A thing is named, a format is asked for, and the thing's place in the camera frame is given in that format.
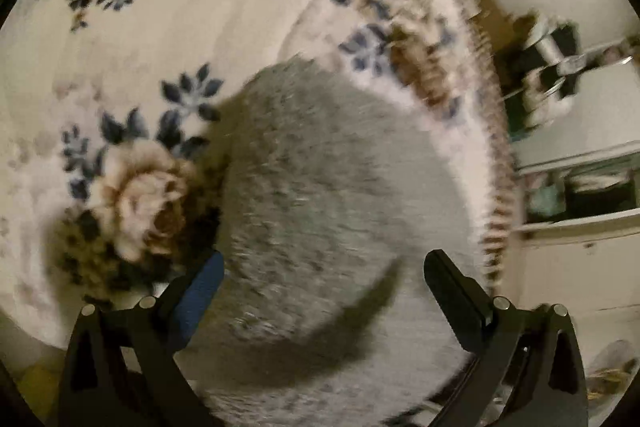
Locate white shelf unit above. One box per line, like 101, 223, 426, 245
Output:
499, 11, 640, 408

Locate grey fluffy fleece pants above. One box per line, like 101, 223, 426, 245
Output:
179, 58, 478, 426

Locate floral cream bed blanket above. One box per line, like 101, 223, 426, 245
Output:
1, 0, 513, 348

